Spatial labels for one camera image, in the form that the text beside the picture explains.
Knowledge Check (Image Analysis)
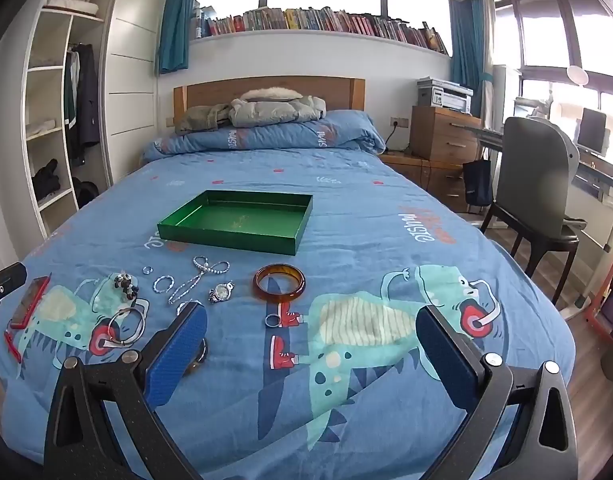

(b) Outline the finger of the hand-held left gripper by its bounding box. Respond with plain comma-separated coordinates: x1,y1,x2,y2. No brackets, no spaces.
0,264,27,331

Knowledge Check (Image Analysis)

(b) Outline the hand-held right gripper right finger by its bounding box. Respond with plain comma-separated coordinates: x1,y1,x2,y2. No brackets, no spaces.
415,305,579,480

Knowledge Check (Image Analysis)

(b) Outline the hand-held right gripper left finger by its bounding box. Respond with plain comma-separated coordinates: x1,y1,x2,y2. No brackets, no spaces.
44,301,210,480

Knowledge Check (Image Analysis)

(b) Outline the dark amber bangle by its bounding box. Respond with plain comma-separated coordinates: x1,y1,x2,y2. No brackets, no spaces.
185,336,210,375

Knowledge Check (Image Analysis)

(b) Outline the thin silver bangle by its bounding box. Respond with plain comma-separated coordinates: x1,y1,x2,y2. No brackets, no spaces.
106,307,147,347

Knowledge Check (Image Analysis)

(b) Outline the silver wristwatch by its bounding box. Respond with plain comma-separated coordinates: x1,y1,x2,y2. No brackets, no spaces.
208,280,236,304

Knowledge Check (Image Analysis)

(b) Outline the rhinestone pearl necklace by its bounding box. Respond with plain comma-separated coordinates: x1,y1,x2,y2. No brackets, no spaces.
167,255,230,306

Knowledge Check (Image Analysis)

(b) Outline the dark beaded charm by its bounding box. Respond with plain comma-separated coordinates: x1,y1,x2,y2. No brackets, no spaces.
112,271,140,302

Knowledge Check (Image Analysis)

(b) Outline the orange amber bangle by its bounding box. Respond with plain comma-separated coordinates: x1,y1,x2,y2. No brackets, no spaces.
253,262,306,303

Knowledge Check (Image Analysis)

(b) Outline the green tray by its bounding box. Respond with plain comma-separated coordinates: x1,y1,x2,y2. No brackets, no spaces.
157,190,313,257

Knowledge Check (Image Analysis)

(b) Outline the red smartphone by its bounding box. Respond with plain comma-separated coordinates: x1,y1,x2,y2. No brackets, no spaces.
9,275,52,330

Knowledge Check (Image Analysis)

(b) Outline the black clothes pile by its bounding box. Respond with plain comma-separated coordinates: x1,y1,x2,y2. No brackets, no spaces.
31,159,62,198

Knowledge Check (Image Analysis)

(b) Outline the black bag in wardrobe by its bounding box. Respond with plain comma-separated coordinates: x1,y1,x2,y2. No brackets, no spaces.
74,180,100,208

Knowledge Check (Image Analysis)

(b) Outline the blue dinosaur print bedsheet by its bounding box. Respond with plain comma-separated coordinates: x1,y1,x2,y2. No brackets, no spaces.
0,147,574,480

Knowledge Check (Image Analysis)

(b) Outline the hanging green white garment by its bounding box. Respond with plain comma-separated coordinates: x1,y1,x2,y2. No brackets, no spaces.
64,52,82,161

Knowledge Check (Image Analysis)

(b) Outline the black tote bag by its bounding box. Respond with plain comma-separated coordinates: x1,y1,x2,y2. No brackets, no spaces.
462,159,494,206

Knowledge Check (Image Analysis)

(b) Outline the hanging dark jacket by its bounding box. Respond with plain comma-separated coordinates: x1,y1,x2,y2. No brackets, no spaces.
74,42,101,148

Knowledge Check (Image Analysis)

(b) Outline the wooden nightstand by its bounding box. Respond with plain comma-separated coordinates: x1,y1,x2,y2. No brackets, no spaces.
379,152,469,211

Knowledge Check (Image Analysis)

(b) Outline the grey chair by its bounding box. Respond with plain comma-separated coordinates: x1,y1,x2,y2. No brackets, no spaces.
481,116,587,306

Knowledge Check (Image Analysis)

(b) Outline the olive fleece jacket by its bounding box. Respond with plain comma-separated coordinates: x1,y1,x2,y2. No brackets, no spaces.
175,104,232,135

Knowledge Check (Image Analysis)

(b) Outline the folded blue duvet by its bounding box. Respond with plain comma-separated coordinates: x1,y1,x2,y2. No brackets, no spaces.
140,109,387,163

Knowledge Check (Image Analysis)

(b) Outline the white wardrobe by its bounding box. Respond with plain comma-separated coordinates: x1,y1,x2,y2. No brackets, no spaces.
16,0,167,241

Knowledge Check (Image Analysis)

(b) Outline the study desk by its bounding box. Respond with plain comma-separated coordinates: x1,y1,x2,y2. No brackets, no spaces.
473,127,613,311

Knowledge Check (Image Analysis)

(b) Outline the grey puffer jacket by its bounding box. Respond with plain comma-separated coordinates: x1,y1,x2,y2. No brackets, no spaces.
229,87,327,128

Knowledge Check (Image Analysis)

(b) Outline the white printer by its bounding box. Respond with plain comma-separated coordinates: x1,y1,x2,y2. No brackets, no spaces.
417,76,474,113

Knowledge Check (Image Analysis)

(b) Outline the white tall appliance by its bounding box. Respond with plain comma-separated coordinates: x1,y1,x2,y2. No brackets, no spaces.
491,65,522,133

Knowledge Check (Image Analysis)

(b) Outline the computer monitor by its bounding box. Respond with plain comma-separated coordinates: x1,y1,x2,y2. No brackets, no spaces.
579,108,609,153

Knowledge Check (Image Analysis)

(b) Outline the short teal curtain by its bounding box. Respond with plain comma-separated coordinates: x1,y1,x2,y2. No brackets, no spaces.
158,0,200,75

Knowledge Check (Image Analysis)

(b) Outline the long teal curtain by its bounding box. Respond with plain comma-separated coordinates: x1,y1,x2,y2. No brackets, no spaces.
449,0,492,126

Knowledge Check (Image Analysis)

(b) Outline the row of books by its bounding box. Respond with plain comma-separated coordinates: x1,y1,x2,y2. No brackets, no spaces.
190,6,449,55

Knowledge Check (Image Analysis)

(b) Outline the red phone strap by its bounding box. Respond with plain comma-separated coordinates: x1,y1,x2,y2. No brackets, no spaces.
4,330,23,363

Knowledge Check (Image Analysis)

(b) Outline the red metal frame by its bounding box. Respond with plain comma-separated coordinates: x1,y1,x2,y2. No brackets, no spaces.
583,255,613,346

